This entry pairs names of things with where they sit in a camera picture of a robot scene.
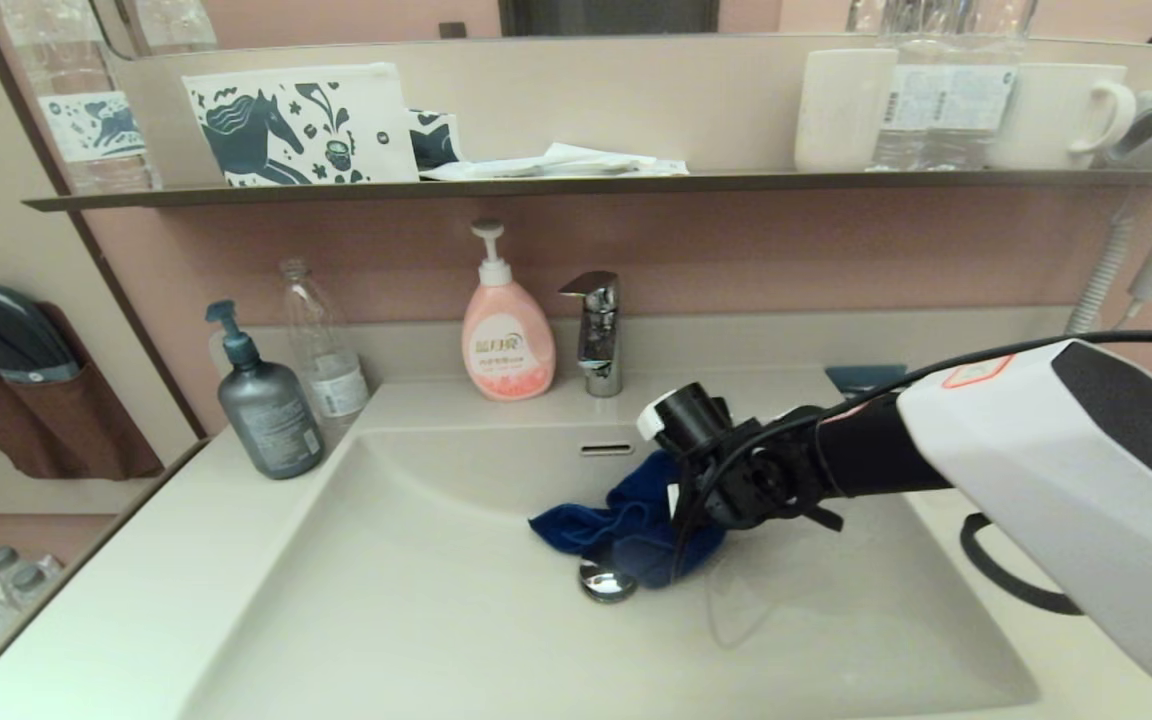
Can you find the blue microfibre cloth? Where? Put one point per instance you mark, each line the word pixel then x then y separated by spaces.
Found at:
pixel 626 540

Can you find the white ceramic sink basin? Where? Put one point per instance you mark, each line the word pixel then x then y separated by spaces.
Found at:
pixel 386 610

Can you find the blue soap dish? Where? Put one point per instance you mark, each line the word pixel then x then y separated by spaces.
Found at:
pixel 861 378

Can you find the grey metal wall shelf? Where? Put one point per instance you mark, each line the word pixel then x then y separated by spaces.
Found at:
pixel 536 187

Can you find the grey pump bottle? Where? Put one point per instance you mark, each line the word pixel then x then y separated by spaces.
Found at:
pixel 271 423

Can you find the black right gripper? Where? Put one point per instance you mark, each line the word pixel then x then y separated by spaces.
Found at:
pixel 756 490

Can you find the white flat sachets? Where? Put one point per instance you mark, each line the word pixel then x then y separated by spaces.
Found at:
pixel 556 163

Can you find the white horse print pouch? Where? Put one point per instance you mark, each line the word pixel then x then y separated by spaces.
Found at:
pixel 266 130

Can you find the brown slipper holder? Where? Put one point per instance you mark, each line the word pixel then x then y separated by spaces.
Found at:
pixel 86 430

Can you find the dark grey slipper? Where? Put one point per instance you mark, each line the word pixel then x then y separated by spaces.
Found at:
pixel 14 336

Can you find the small blue patterned pouch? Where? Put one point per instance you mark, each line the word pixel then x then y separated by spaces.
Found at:
pixel 432 140

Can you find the chrome faucet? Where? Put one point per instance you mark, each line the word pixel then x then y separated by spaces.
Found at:
pixel 600 338

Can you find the chrome drain stopper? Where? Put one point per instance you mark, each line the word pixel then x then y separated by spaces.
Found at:
pixel 604 586

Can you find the wall mirror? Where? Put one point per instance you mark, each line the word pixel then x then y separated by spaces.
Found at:
pixel 336 18

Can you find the pink hand soap pump bottle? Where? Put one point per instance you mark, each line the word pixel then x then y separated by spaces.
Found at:
pixel 507 348

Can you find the dark brown wall trim strip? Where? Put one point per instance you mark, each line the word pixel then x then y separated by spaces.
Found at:
pixel 143 330

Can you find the clear empty plastic bottle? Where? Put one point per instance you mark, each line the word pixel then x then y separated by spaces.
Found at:
pixel 332 383

